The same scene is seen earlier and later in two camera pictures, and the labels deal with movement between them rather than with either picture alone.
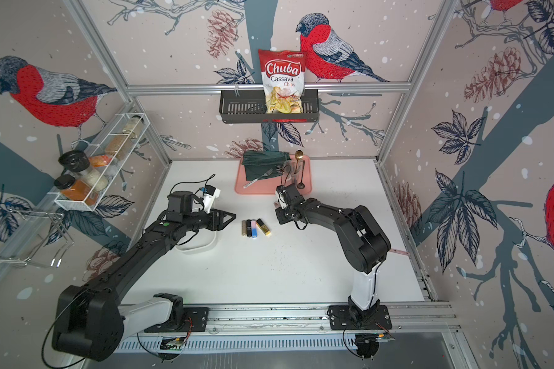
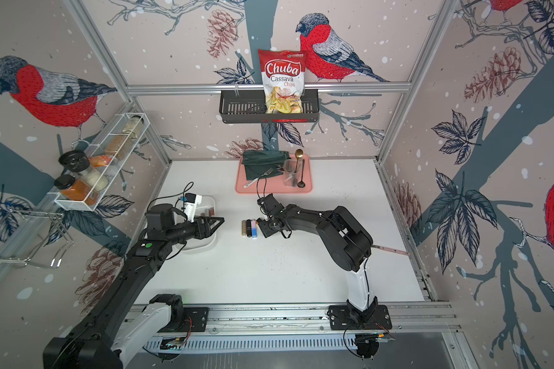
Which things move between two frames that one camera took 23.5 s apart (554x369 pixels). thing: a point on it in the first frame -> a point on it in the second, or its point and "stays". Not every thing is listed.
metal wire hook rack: [61, 224] stays
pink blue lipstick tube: [254, 229] stays
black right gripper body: [284, 215] -> [266, 227]
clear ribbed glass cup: [291, 169] stays
